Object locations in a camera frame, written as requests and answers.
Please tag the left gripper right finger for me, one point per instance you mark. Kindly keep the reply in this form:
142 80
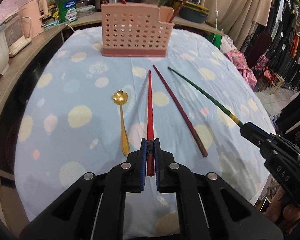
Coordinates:
208 207

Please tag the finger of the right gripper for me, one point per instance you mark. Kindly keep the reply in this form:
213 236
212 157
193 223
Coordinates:
253 132
257 143

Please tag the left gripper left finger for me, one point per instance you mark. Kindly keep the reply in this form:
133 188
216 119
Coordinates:
93 206

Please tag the dark red chopstick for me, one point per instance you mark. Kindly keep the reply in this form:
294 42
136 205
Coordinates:
176 11
183 114

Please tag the gold flower spoon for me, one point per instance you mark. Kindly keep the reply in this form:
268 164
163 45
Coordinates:
120 98

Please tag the hanging clothes rack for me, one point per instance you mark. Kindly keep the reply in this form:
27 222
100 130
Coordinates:
272 50

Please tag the pink floral fabric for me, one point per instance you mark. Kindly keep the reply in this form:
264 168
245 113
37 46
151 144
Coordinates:
239 61

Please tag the blue dotted tablecloth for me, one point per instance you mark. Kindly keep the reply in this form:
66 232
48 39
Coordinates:
71 125

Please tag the beige hanging cloth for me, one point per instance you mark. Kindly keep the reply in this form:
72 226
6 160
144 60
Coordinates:
238 18

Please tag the stacked blue yellow bowls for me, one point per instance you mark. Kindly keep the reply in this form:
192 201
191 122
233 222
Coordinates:
194 12

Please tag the pink perforated utensil holder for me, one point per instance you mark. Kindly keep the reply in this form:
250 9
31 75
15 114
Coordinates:
136 29

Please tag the wet wipes pack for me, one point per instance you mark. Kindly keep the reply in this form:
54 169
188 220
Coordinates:
51 24

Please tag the white blender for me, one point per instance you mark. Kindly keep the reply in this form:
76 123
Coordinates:
15 37

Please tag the clear food container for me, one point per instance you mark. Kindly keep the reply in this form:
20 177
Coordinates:
85 10

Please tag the green milk powder can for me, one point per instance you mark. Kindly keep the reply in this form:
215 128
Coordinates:
67 10

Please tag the pink electric kettle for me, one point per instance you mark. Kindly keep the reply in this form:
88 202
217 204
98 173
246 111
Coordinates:
31 15

